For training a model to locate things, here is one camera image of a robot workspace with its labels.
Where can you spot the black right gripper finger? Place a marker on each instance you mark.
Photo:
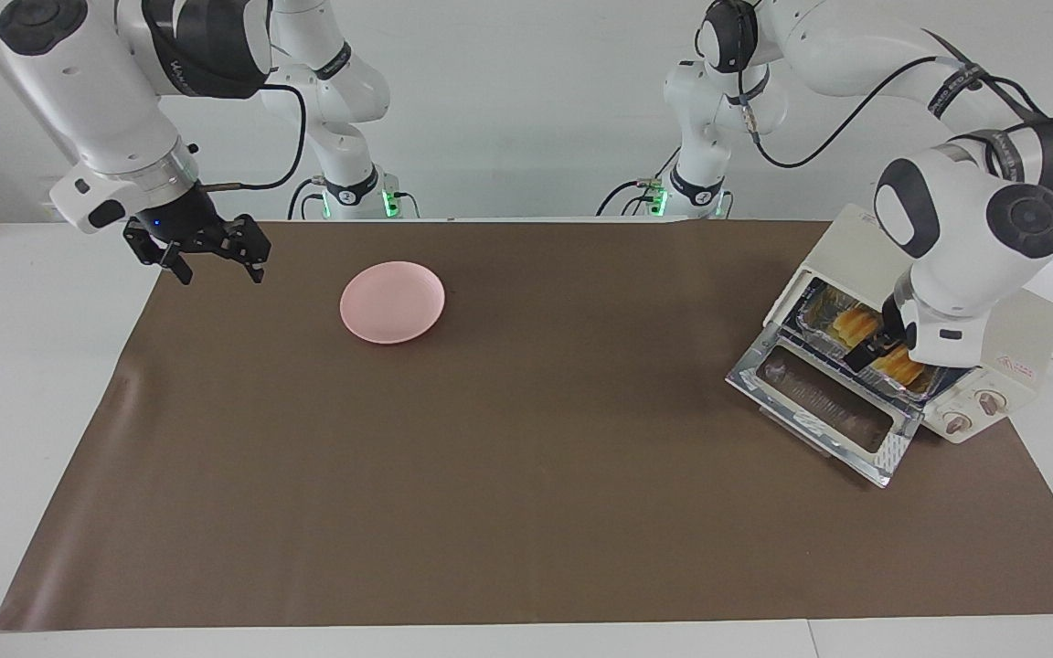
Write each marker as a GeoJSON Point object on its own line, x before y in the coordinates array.
{"type": "Point", "coordinates": [156, 249]}
{"type": "Point", "coordinates": [248, 239]}

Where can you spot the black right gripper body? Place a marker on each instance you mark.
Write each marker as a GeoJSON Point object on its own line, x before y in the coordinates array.
{"type": "Point", "coordinates": [188, 224]}

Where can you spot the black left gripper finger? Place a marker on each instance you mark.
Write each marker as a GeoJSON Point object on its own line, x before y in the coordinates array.
{"type": "Point", "coordinates": [869, 352]}

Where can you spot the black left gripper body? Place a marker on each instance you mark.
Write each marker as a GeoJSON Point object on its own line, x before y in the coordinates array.
{"type": "Point", "coordinates": [898, 324]}

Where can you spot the sliced yellow bread loaf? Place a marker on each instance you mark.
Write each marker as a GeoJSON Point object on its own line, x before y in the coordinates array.
{"type": "Point", "coordinates": [856, 322]}

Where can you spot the aluminium foil tray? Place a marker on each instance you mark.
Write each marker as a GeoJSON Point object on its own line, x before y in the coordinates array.
{"type": "Point", "coordinates": [819, 320]}

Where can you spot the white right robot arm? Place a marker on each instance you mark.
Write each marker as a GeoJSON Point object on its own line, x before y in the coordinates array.
{"type": "Point", "coordinates": [97, 91]}

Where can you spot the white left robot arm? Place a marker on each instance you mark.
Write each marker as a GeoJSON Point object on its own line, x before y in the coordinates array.
{"type": "Point", "coordinates": [965, 228]}

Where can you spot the glass oven door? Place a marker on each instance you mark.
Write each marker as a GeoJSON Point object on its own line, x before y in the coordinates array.
{"type": "Point", "coordinates": [764, 388]}

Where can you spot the cream oven knob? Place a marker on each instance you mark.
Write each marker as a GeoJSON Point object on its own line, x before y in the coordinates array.
{"type": "Point", "coordinates": [992, 403]}
{"type": "Point", "coordinates": [957, 423]}

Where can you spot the cream toaster oven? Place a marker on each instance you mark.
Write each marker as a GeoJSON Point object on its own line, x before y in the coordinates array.
{"type": "Point", "coordinates": [1029, 329]}

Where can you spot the pink round plate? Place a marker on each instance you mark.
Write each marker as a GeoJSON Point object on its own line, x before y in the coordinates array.
{"type": "Point", "coordinates": [389, 302]}

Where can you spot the brown table mat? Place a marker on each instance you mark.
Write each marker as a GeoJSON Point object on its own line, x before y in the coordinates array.
{"type": "Point", "coordinates": [490, 512]}

